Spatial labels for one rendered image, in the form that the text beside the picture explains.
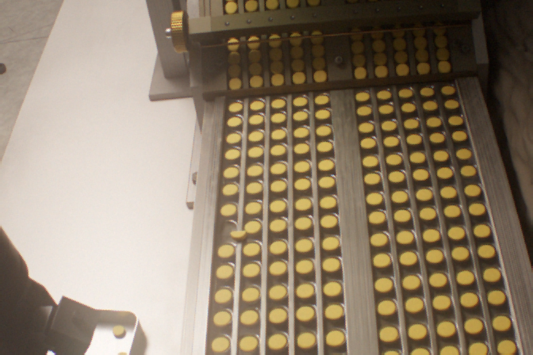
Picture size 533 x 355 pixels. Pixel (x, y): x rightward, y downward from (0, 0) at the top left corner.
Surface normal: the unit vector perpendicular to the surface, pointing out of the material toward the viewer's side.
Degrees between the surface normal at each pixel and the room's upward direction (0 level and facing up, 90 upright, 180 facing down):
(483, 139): 0
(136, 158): 0
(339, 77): 38
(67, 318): 33
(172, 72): 90
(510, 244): 0
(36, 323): 9
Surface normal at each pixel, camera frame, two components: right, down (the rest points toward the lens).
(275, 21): -0.11, -0.16
